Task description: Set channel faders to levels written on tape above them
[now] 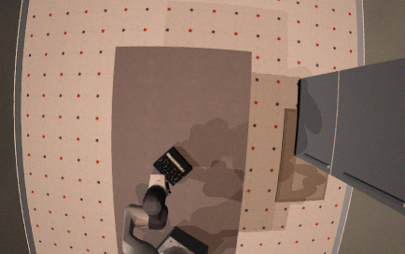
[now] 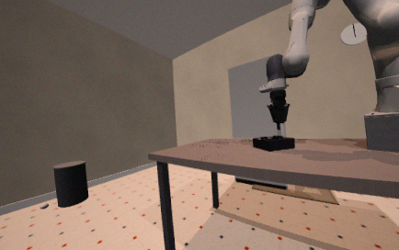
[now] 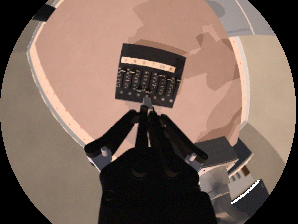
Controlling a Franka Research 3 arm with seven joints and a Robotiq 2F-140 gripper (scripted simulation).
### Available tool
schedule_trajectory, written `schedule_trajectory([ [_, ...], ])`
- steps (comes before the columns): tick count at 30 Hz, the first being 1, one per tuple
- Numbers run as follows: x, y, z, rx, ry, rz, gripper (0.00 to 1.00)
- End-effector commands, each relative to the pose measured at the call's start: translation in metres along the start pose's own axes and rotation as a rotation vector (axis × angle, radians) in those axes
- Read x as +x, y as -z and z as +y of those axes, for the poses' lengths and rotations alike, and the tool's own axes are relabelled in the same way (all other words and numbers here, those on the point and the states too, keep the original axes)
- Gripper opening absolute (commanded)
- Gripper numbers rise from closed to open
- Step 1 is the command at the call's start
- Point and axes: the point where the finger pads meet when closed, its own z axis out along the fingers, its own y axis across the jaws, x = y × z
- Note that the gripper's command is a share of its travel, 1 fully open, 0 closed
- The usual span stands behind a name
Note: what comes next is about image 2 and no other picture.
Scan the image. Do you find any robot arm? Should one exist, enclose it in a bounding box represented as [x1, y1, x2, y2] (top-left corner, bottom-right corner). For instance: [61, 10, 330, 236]
[259, 0, 399, 112]

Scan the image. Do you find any black lighting desk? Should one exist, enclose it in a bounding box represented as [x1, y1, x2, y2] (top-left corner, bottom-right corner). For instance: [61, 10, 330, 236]
[253, 135, 295, 152]

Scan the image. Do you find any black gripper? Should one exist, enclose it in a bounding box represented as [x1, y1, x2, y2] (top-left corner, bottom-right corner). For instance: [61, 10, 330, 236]
[267, 90, 290, 136]

